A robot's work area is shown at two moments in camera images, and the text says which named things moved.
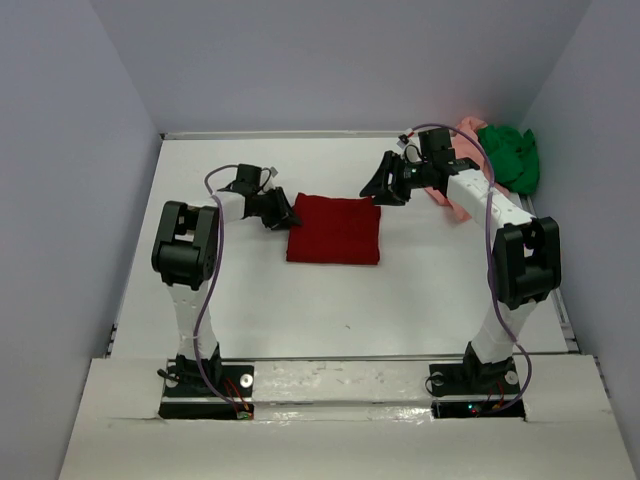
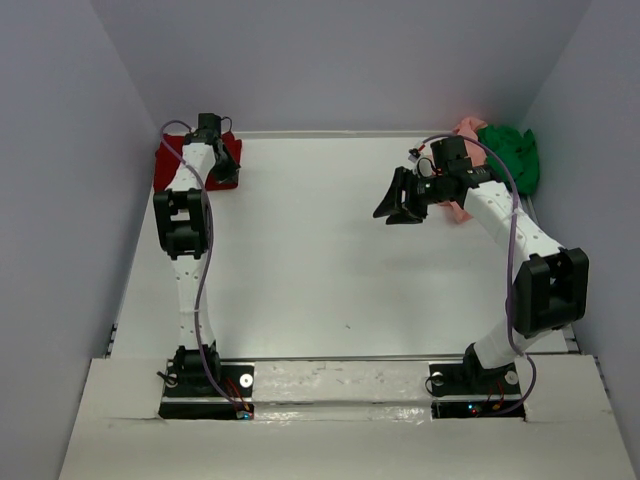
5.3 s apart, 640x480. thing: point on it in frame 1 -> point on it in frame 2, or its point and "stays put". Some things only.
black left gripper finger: x=290 y=220 -> x=227 y=162
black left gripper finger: x=275 y=225 -> x=225 y=180
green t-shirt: x=514 y=158 stays put
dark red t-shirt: x=335 y=230 -> x=167 y=164
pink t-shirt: x=468 y=145 stays put
